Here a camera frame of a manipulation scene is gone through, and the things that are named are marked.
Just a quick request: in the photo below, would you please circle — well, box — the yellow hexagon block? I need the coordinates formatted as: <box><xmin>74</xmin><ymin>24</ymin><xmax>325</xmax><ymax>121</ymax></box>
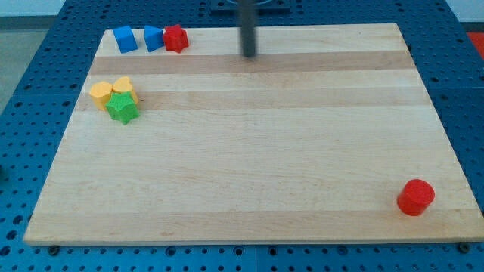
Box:
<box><xmin>89</xmin><ymin>81</ymin><xmax>113</xmax><ymax>111</ymax></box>

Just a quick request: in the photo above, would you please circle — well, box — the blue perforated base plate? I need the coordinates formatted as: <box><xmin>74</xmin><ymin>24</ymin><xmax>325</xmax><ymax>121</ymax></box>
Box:
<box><xmin>1</xmin><ymin>0</ymin><xmax>483</xmax><ymax>271</ymax></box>

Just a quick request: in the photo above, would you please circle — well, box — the green star block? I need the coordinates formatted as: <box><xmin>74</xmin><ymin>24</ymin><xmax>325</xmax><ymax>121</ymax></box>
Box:
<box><xmin>106</xmin><ymin>92</ymin><xmax>140</xmax><ymax>125</ymax></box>

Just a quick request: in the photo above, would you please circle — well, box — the yellow heart block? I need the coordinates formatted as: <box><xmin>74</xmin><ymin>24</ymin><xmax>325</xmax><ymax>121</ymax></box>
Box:
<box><xmin>113</xmin><ymin>76</ymin><xmax>139</xmax><ymax>104</ymax></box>

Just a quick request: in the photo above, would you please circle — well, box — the blue cube block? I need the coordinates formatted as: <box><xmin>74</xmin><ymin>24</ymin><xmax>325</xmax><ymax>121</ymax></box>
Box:
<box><xmin>113</xmin><ymin>26</ymin><xmax>138</xmax><ymax>54</ymax></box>

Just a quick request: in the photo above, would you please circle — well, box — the red cylinder block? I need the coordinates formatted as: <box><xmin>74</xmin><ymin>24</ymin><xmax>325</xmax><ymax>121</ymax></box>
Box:
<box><xmin>397</xmin><ymin>179</ymin><xmax>436</xmax><ymax>216</ymax></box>

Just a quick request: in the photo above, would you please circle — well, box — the red star block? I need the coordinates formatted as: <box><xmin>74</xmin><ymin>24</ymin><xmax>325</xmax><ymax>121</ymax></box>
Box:
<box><xmin>163</xmin><ymin>24</ymin><xmax>189</xmax><ymax>53</ymax></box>

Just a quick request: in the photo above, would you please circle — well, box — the light wooden board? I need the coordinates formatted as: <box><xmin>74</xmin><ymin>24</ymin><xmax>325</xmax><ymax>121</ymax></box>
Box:
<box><xmin>24</xmin><ymin>23</ymin><xmax>483</xmax><ymax>246</ymax></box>

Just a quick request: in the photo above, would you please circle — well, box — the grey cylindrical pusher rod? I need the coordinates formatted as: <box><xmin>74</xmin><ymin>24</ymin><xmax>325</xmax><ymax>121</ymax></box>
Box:
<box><xmin>238</xmin><ymin>0</ymin><xmax>256</xmax><ymax>58</ymax></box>

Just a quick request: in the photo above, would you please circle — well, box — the blue wedge block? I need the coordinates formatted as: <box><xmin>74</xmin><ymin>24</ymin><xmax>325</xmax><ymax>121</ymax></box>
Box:
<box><xmin>144</xmin><ymin>25</ymin><xmax>164</xmax><ymax>52</ymax></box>

